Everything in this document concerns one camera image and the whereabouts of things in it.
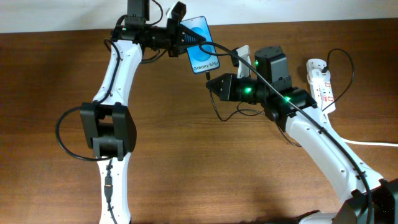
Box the white extension power cord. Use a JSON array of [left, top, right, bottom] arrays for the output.
[[323, 102, 398, 147]]

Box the black phone charger cable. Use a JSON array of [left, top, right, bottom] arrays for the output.
[[205, 48, 356, 147]]

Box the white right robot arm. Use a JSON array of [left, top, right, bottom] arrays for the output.
[[206, 47, 397, 223]]

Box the white power extension socket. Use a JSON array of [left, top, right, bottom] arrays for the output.
[[306, 58, 336, 114]]

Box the blue Samsung Galaxy smartphone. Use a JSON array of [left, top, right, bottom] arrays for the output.
[[179, 16, 221, 75]]

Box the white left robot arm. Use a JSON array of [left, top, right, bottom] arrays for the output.
[[80, 1, 205, 223]]

